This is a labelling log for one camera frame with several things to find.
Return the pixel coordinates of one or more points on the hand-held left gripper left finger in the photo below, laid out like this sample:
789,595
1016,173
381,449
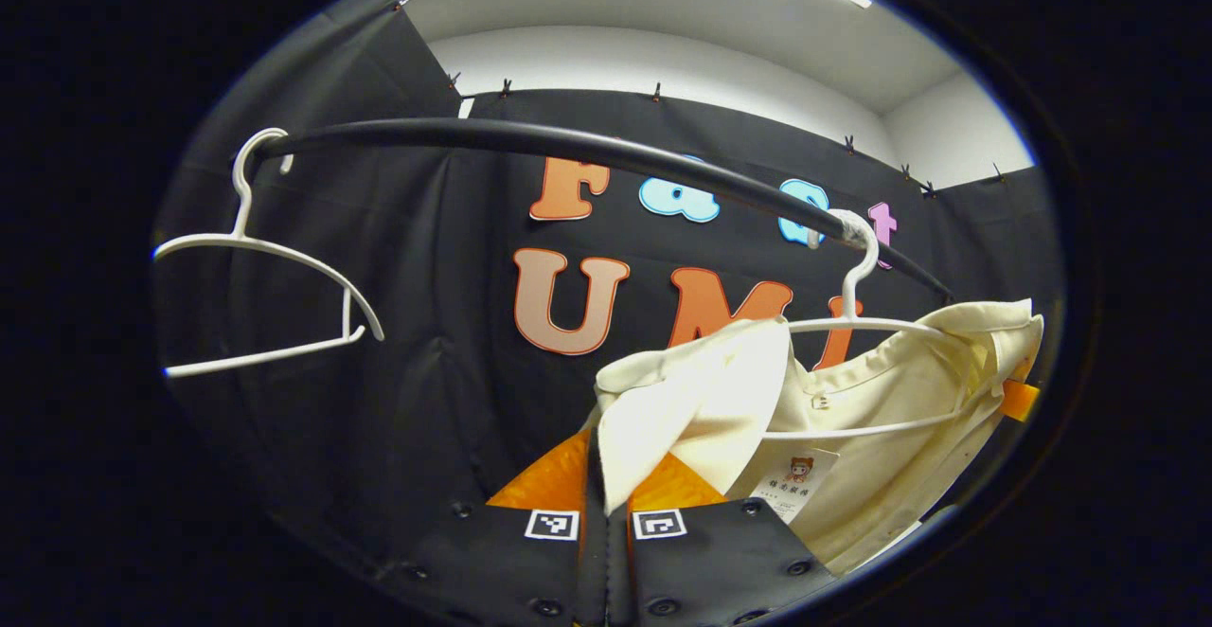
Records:
592,561

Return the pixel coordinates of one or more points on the white hanger with taped hook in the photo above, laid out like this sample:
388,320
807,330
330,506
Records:
852,325

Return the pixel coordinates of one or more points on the cream jacket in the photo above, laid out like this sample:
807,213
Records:
900,390

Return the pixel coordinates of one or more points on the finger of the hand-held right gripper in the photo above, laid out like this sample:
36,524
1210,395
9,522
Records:
1021,402

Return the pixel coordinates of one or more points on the black backdrop cloth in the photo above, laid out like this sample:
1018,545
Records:
379,371

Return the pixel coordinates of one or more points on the black clothes rack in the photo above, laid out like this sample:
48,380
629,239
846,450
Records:
530,137

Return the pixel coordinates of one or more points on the white plastic hanger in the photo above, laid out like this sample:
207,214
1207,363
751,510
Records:
241,237

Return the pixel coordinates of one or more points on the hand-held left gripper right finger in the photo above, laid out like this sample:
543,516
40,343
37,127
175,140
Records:
617,570

